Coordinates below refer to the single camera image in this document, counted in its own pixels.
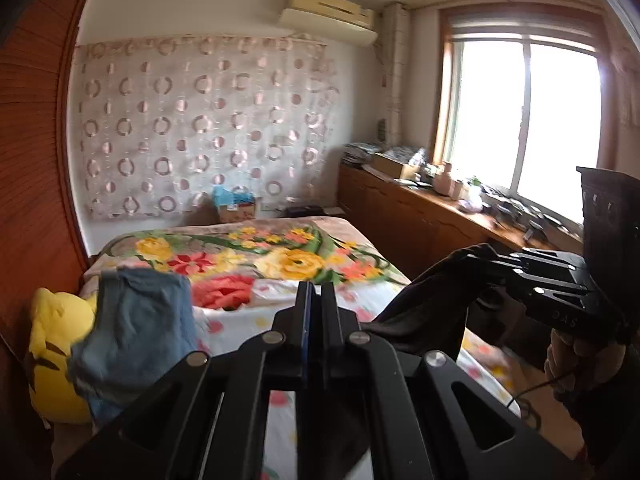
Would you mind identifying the small printed carton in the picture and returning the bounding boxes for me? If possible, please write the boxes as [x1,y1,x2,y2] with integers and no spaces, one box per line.
[217,199,262,224]

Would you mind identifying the person's right hand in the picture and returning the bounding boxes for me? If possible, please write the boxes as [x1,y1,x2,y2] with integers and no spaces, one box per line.
[544,329,627,402]

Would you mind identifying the stack of magazines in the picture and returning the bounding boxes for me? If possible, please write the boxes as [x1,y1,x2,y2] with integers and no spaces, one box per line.
[342,142,386,167]

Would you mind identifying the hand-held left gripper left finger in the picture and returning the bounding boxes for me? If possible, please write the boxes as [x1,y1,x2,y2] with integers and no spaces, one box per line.
[55,282,315,480]

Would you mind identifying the window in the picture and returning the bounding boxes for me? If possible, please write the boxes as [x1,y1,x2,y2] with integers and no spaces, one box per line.
[432,7,617,223]

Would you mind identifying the person's right forearm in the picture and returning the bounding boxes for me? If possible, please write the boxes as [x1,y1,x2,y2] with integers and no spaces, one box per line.
[565,342,640,480]

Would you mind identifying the black pants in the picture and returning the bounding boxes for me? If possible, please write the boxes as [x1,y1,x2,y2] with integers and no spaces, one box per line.
[295,242,507,480]

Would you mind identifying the colourful floral blanket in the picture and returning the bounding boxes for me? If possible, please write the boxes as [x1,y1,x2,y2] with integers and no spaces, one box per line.
[82,216,412,311]

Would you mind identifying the open cardboard box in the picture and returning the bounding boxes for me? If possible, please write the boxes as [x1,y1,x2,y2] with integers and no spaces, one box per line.
[372,152,425,182]

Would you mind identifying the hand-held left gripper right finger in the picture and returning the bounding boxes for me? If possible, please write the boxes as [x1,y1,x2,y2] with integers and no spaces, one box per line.
[322,282,585,480]

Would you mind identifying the circle patterned wall curtain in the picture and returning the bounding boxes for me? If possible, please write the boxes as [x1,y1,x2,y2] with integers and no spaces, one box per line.
[75,35,337,221]

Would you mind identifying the stack of folded jeans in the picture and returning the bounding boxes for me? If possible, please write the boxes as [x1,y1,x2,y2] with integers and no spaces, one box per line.
[67,267,202,422]

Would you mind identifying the beige air conditioner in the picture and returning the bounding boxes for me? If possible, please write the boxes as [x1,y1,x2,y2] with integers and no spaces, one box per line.
[277,0,378,47]

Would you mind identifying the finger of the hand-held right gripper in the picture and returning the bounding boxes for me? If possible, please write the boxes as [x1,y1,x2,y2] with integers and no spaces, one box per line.
[462,250,526,293]

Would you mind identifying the white floral bed sheet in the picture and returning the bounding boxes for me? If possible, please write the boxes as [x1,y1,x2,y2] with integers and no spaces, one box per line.
[190,277,528,480]

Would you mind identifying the pink bottle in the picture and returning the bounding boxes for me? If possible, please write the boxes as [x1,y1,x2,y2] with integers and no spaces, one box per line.
[432,160,457,194]

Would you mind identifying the long wooden cabinet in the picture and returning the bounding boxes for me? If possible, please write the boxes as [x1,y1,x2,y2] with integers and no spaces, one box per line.
[337,162,587,283]

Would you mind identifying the patterned window curtain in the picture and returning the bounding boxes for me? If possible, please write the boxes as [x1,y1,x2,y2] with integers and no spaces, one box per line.
[377,2,416,147]

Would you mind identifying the black cable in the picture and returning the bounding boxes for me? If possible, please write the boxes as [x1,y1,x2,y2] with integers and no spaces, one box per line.
[505,367,583,423]

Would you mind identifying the yellow plush toy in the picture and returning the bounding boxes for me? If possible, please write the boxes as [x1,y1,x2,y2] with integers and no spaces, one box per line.
[25,287,101,426]

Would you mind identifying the wooden louvered wardrobe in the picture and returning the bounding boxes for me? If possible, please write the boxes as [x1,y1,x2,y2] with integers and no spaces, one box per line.
[0,0,96,480]

